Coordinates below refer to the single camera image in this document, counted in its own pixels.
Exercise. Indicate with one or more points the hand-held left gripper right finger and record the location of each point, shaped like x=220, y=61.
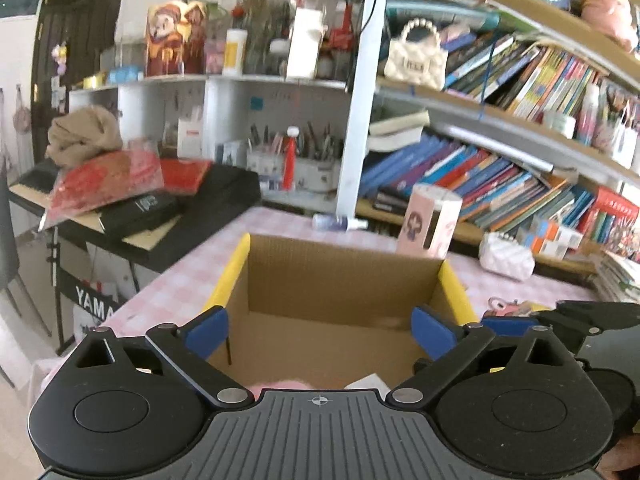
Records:
x=431, y=331

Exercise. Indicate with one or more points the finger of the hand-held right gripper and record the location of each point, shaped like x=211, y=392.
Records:
x=500, y=322
x=595, y=314

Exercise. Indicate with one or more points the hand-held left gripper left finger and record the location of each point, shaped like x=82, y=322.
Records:
x=207, y=332

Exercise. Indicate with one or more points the pink plush toy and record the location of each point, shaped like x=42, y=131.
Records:
x=280, y=387

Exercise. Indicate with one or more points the yellow cardboard box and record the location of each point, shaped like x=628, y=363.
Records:
x=325, y=280

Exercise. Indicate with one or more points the stack of magazines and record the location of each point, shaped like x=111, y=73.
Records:
x=617, y=272

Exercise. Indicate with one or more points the pink printed desk mat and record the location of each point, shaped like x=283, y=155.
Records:
x=175, y=280

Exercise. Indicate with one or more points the white quilted pouch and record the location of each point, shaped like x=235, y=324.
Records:
x=505, y=257

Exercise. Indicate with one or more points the white flat item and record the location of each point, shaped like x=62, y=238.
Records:
x=367, y=382

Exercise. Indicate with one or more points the orange white small box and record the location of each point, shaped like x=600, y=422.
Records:
x=560, y=232
x=542, y=248

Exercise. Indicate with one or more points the red boxed book set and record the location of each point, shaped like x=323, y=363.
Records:
x=615, y=225

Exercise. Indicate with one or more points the pink cylindrical container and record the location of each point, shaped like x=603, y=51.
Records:
x=425, y=225

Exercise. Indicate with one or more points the black keyboard stand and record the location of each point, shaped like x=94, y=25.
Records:
x=92, y=302

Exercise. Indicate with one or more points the black electronic keyboard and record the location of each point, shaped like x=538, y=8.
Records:
x=220, y=195

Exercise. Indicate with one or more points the black flat box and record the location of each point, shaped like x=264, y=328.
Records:
x=142, y=210

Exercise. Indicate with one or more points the small clear spray bottle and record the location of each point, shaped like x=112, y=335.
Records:
x=337, y=221

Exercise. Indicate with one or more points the row of colourful books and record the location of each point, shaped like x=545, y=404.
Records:
x=475, y=180

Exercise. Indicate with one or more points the red booklet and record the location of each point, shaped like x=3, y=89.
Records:
x=182, y=175

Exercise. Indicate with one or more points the white tube lamp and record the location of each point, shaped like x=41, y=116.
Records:
x=500, y=152

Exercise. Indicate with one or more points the white paper bag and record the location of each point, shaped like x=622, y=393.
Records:
x=625, y=145

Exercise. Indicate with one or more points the red plastic bag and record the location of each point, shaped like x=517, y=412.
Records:
x=105, y=180

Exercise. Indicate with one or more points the red bottle white cap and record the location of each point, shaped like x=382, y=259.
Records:
x=290, y=160

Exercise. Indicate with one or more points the white pen holder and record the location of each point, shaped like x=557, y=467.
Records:
x=310, y=167

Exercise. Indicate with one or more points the white round jar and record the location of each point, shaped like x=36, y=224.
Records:
x=560, y=122

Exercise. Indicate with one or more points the white box red label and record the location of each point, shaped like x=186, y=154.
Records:
x=189, y=137

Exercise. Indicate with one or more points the thick cream paged book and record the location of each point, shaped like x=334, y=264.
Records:
x=400, y=130

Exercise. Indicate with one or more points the black chair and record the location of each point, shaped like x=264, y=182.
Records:
x=10, y=260

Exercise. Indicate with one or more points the white desk shelf unit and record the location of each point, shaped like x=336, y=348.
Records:
x=225, y=105

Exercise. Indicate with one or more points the brown folded cloth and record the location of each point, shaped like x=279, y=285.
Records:
x=82, y=135

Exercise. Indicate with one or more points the row of thin leaning books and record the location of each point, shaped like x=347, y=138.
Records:
x=525, y=77

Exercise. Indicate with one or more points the white bottle yellow label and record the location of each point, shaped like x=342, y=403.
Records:
x=234, y=52

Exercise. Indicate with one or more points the figure printed orange box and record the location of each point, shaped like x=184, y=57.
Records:
x=175, y=40

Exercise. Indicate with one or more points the wooden bookshelf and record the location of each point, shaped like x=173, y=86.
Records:
x=545, y=19

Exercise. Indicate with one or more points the white tall carton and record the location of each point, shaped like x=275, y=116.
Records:
x=303, y=42

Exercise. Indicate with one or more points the peach plush toy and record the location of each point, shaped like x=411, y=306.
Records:
x=605, y=7

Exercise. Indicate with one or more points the black door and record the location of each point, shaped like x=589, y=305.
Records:
x=75, y=35

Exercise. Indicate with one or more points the dried flower bunch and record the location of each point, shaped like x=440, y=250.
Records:
x=255, y=5

